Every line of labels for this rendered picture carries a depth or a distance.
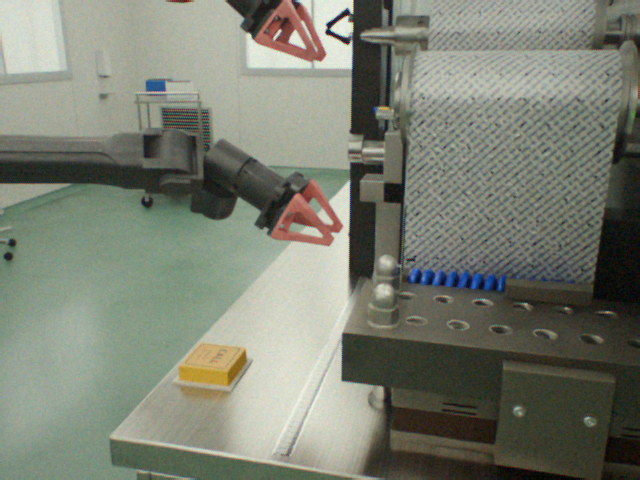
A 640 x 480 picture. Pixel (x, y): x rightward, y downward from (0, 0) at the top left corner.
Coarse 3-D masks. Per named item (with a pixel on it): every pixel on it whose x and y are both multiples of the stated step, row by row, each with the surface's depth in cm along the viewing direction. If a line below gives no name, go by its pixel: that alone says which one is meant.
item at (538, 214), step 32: (416, 160) 77; (448, 160) 76; (480, 160) 76; (512, 160) 75; (544, 160) 74; (576, 160) 73; (608, 160) 72; (416, 192) 79; (448, 192) 78; (480, 192) 77; (512, 192) 76; (544, 192) 75; (576, 192) 74; (416, 224) 80; (448, 224) 79; (480, 224) 78; (512, 224) 77; (544, 224) 76; (576, 224) 75; (416, 256) 81; (448, 256) 80; (480, 256) 79; (512, 256) 78; (544, 256) 77; (576, 256) 76
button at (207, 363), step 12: (204, 348) 84; (216, 348) 84; (228, 348) 84; (240, 348) 84; (192, 360) 81; (204, 360) 81; (216, 360) 81; (228, 360) 81; (240, 360) 82; (180, 372) 80; (192, 372) 79; (204, 372) 79; (216, 372) 78; (228, 372) 78; (216, 384) 79; (228, 384) 79
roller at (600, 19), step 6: (600, 0) 90; (606, 0) 90; (600, 6) 90; (606, 6) 90; (600, 12) 90; (606, 12) 90; (600, 18) 90; (594, 24) 90; (600, 24) 90; (594, 30) 90; (600, 30) 90; (594, 36) 90; (600, 36) 90; (594, 42) 91; (600, 42) 90; (594, 48) 91; (600, 48) 91
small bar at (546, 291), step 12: (504, 288) 75; (516, 288) 73; (528, 288) 73; (540, 288) 72; (552, 288) 72; (564, 288) 72; (576, 288) 72; (588, 288) 72; (540, 300) 73; (552, 300) 72; (564, 300) 72; (576, 300) 72; (588, 300) 71
